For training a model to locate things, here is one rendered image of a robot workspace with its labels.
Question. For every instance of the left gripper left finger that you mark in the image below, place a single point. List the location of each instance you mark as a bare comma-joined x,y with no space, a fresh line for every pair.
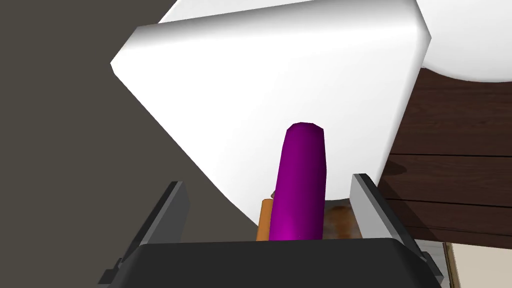
166,218

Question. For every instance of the purple cylinder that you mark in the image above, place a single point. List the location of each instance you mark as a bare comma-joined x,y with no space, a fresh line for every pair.
299,188

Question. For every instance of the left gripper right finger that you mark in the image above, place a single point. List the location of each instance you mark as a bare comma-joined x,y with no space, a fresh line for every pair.
370,216

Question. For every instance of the orange cylinder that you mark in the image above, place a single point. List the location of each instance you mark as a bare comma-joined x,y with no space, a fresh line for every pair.
264,222

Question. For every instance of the dark brown wooden cabinet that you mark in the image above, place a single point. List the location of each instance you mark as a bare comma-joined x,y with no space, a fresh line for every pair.
452,160

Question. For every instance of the brown mottled block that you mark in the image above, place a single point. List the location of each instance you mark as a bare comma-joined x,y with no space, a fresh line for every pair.
340,224

